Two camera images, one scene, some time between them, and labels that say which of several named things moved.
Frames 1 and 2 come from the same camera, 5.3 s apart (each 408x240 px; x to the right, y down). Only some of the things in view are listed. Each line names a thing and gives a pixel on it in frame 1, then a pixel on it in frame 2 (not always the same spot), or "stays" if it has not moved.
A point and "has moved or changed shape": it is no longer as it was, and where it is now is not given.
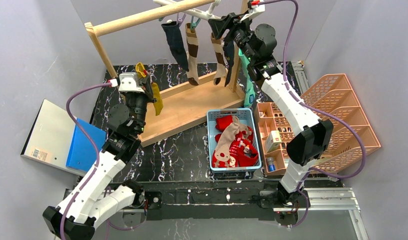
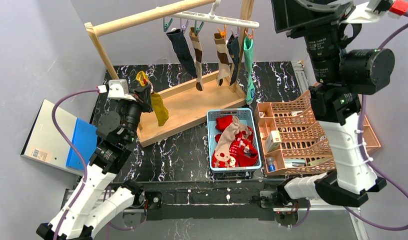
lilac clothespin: (179, 20) to (183, 27)
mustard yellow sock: (141, 72) has moved or changed shape
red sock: (243, 153) stays
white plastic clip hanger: (196, 12) has moved or changed shape
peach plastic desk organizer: (333, 96) stays
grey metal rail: (300, 77) stays
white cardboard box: (273, 141) stays
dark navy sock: (174, 37) has moved or changed shape
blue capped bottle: (272, 166) stays
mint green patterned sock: (250, 92) has moved or changed shape
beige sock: (221, 153) stays
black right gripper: (231, 28) to (300, 16)
